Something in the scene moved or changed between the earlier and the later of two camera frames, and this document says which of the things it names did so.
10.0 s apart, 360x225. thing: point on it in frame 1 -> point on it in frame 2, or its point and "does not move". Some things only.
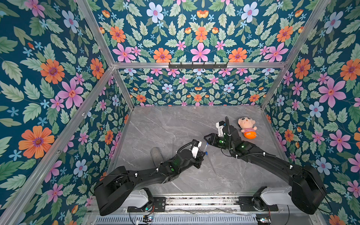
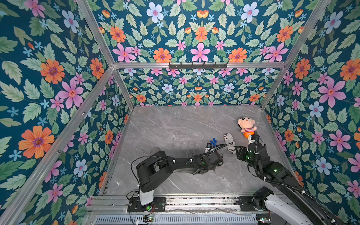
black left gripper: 198,161 -> 213,168
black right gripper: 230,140 -> 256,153
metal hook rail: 198,66 does not move
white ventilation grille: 178,219 does not move
